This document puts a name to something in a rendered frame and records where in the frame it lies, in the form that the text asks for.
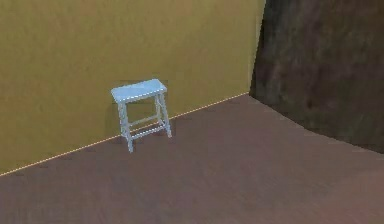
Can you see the pale blue stool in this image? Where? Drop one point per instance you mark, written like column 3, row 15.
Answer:
column 138, row 90

